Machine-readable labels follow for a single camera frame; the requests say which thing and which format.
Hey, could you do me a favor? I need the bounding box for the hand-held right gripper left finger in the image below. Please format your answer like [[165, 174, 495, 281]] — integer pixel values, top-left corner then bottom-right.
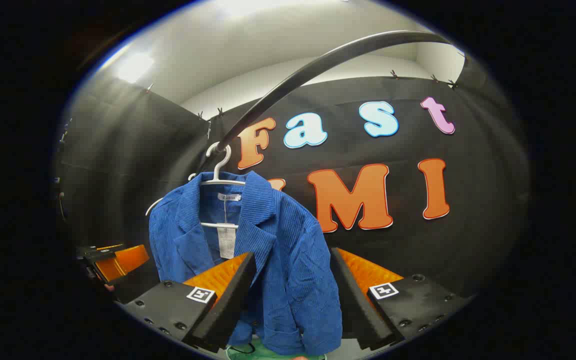
[[118, 251, 258, 354]]

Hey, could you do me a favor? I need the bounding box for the blue corduroy jacket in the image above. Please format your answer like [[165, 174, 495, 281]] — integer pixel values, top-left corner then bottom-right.
[[148, 171, 344, 357]]

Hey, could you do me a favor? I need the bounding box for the white plastic clothes hanger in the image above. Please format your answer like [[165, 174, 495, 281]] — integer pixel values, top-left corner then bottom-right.
[[145, 141, 247, 230]]

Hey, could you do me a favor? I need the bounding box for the ceiling light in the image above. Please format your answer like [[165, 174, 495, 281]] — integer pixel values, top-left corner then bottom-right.
[[115, 52, 155, 85]]

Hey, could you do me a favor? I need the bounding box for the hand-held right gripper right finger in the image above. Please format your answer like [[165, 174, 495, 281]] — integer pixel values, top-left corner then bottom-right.
[[330, 247, 473, 352]]

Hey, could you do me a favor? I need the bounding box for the green fabric laundry hamper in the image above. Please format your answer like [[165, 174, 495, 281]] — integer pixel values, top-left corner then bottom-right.
[[225, 341, 328, 360]]

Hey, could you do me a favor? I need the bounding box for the black metal clothes rack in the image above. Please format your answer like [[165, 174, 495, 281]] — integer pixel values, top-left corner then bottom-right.
[[195, 30, 469, 173]]

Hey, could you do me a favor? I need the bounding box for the white paper hang tag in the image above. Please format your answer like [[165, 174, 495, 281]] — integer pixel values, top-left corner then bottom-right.
[[217, 227, 237, 260]]

